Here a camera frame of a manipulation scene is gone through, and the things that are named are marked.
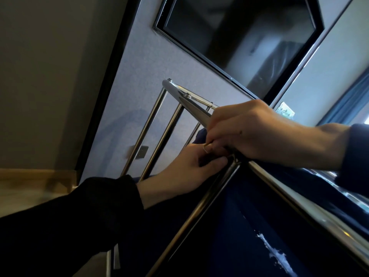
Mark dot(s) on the blue grey curtain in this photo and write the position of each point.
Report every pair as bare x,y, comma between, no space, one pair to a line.
348,106

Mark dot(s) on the person's left hand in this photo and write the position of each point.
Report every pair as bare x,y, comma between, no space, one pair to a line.
184,173

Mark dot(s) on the navy blue fabric laundry bag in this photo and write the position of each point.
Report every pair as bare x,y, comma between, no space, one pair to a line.
245,227

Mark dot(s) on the black wall television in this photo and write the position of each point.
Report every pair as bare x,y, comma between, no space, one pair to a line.
230,34

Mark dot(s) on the person's left forearm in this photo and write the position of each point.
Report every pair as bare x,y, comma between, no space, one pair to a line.
63,225

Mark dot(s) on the person's right forearm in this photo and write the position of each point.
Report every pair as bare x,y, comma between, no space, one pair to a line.
346,152

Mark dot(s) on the person's right hand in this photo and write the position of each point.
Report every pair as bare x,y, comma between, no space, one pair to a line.
253,132

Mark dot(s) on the chrome metal cart frame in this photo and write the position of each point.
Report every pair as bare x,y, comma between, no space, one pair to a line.
190,103

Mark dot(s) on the dark wall socket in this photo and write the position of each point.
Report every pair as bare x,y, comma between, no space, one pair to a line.
141,152

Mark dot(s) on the clear acrylic organizer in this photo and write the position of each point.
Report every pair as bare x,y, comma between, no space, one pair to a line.
285,111

